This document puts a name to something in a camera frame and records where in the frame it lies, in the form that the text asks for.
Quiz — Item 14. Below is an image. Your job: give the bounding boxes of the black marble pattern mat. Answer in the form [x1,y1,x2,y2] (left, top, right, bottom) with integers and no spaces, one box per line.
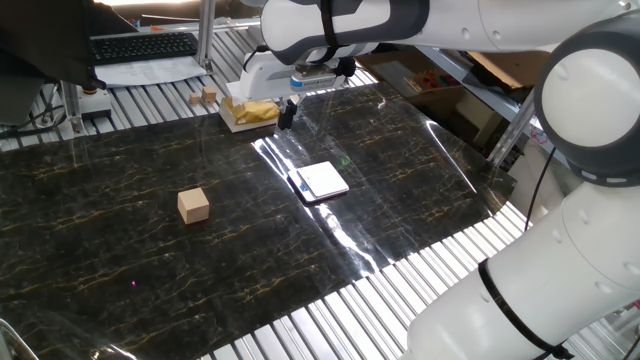
[0,82,517,360]

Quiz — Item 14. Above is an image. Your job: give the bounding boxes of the black strap on arm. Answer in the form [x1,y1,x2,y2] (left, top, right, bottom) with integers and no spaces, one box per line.
[477,258,576,360]

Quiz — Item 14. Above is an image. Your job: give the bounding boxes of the curved metal chair rail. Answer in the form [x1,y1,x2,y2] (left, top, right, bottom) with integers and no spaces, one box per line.
[0,318,39,360]

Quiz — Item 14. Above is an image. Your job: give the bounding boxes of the black floor cables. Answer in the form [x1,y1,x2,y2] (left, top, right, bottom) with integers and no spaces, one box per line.
[0,102,69,140]

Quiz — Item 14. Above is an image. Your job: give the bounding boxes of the colourful toy set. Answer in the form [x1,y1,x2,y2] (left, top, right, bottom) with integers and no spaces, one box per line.
[404,69,464,94]

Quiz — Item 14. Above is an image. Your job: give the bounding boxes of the short aluminium post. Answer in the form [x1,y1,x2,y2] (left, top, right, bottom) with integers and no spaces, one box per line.
[59,79,85,135]

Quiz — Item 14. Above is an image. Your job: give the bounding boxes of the slanted aluminium frame strut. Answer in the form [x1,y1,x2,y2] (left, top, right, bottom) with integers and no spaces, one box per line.
[487,94,536,169]

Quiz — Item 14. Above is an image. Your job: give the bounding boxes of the brown cardboard box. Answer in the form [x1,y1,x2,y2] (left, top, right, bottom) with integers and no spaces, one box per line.
[357,47,506,146]

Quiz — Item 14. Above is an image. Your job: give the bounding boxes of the grey box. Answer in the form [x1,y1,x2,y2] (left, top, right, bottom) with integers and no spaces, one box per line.
[0,74,46,126]

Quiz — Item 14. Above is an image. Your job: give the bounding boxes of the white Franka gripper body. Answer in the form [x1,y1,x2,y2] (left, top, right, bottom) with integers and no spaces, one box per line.
[239,51,351,101]

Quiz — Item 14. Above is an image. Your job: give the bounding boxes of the tall aluminium post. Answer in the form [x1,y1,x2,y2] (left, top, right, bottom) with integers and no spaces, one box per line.
[195,0,217,71]

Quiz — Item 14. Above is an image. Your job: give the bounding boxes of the black computer keyboard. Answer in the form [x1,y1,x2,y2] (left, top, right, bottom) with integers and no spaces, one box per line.
[89,31,200,67]

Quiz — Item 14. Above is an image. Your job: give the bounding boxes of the silver digital scale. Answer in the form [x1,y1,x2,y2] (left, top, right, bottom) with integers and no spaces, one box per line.
[287,160,350,205]

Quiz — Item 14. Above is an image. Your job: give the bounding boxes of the white paper sheet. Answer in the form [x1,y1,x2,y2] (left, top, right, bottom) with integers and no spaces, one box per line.
[93,54,208,89]

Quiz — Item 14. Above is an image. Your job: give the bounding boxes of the yellow tissue box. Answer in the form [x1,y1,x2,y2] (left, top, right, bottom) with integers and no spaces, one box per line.
[218,96,281,134]

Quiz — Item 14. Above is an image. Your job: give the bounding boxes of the white emergency stop box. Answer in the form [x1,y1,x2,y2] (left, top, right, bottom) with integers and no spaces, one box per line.
[77,85,113,120]

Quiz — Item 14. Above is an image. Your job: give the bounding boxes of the large wooden cube block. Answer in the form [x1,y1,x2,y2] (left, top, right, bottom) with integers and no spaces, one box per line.
[177,187,211,225]

